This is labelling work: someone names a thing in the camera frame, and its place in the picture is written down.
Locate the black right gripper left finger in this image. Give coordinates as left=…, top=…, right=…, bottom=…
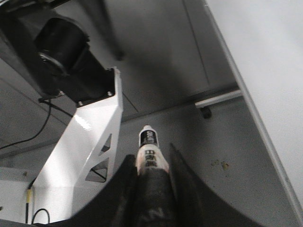
left=34, top=155, right=137, bottom=227

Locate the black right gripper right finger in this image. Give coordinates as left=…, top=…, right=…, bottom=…
left=169, top=143, right=261, bottom=227

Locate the white black-tipped marker pen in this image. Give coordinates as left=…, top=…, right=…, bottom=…
left=133, top=125, right=177, bottom=227

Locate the silver whiteboard stand bar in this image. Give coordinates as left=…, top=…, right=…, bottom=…
left=195, top=89, right=242, bottom=119

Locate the white whiteboard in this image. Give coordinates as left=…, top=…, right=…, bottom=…
left=207, top=0, right=303, bottom=217

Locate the white metal mounting bracket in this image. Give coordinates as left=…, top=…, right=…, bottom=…
left=33, top=67, right=123, bottom=224

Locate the yellow-tagged black cable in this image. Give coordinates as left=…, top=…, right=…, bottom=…
left=23, top=179, right=52, bottom=225

